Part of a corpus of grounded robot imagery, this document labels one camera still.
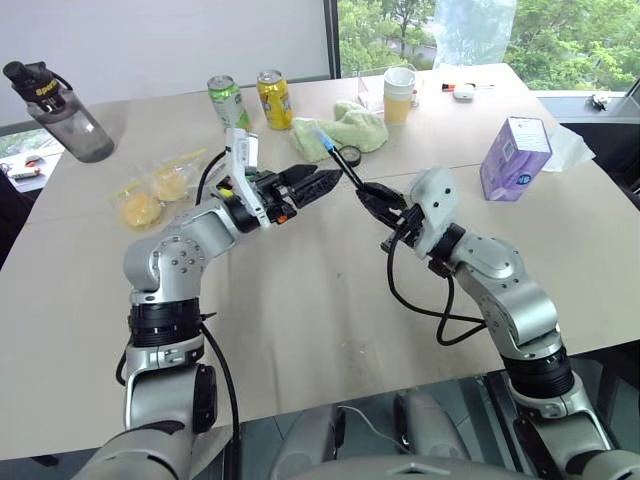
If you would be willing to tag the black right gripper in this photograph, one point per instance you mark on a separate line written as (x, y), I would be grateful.
(402, 222)

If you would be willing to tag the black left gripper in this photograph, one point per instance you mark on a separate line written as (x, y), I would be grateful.
(272, 192)

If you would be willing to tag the black pen with blue cap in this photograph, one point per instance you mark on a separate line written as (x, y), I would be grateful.
(344, 164)

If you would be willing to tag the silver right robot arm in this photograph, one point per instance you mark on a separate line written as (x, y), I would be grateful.
(510, 295)

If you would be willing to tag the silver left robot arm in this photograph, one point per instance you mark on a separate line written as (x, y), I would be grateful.
(165, 260)

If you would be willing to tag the red marker pen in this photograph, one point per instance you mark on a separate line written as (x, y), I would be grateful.
(446, 87)

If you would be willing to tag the thin white pen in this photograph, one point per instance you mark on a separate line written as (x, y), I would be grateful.
(484, 86)

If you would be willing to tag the black round tape roll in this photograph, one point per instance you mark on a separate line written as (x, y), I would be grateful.
(354, 156)

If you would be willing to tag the light green towel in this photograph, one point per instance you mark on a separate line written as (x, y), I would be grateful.
(362, 130)

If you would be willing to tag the yellow drink can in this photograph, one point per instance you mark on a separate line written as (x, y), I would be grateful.
(275, 102)

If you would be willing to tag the yellow cup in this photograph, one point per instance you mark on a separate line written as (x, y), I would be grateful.
(396, 110)

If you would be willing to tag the clear acrylic stand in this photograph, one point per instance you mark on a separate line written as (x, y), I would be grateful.
(365, 92)

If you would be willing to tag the green drink can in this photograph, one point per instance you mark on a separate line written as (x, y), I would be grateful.
(230, 105)

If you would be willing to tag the white paper cup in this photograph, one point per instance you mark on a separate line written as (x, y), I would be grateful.
(398, 82)

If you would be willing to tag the white earbud case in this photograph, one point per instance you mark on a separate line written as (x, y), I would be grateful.
(463, 93)

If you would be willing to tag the yellow bun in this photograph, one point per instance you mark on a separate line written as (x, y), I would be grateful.
(140, 211)
(172, 186)

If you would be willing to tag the purple tissue box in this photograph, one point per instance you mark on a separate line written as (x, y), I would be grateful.
(515, 162)

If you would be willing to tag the clear plastic food bag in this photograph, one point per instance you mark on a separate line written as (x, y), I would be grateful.
(150, 172)

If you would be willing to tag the grey sports water bottle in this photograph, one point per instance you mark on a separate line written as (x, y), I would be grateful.
(70, 125)

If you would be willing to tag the small white orange object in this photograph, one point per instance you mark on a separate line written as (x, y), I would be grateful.
(25, 174)

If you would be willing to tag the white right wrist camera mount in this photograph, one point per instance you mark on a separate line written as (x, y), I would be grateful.
(434, 200)

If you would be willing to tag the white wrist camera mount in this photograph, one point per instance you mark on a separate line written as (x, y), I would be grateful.
(241, 152)
(434, 200)

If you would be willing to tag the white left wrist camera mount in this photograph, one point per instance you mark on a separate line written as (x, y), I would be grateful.
(241, 152)

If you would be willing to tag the dark window frame post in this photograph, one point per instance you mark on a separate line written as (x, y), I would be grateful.
(332, 37)

